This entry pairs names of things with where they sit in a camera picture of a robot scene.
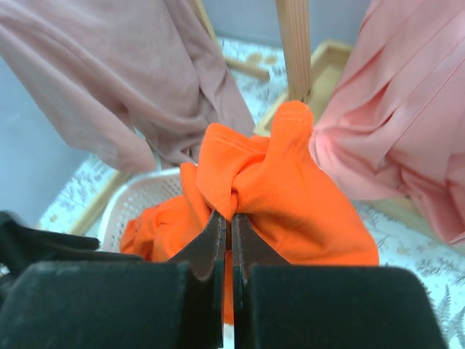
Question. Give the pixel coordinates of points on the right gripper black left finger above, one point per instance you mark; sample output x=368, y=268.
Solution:
x=202, y=302

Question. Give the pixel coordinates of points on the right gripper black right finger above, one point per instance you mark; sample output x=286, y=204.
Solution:
x=252, y=258

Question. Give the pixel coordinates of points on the orange t-shirt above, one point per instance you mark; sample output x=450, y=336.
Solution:
x=291, y=203

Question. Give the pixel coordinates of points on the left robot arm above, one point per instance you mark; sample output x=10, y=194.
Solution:
x=22, y=246

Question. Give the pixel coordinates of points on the white plastic laundry basket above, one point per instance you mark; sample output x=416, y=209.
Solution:
x=130, y=201

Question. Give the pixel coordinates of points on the wooden side clothes rack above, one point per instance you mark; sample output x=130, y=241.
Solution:
x=169, y=84

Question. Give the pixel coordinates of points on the dusty pink hanging garment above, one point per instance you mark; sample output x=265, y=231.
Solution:
x=56, y=49

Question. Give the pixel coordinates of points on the wooden rack with tray base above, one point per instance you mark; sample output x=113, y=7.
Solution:
x=301, y=72

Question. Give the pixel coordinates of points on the salmon pink pleated garment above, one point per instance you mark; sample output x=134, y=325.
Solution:
x=399, y=120

